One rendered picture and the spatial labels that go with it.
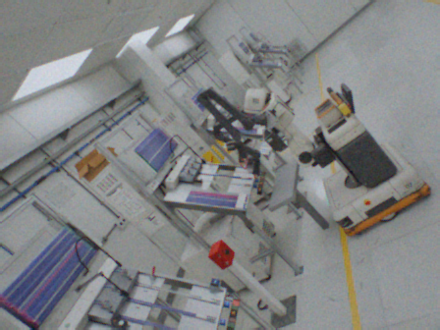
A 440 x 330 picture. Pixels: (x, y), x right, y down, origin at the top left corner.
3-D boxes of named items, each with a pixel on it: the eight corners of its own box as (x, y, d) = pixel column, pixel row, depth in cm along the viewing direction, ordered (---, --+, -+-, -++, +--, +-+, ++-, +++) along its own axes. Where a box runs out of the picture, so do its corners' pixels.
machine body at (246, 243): (278, 229, 344) (240, 190, 330) (273, 280, 285) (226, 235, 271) (235, 251, 376) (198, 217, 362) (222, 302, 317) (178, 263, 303)
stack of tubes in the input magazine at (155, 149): (177, 145, 317) (157, 126, 311) (157, 172, 274) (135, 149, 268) (169, 152, 323) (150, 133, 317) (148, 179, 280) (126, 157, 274)
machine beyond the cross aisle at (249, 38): (305, 66, 874) (260, 9, 831) (305, 73, 805) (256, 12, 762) (267, 96, 941) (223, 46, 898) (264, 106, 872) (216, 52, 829)
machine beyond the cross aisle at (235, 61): (304, 81, 753) (251, 16, 710) (304, 90, 684) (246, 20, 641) (260, 115, 820) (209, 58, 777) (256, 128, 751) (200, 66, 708)
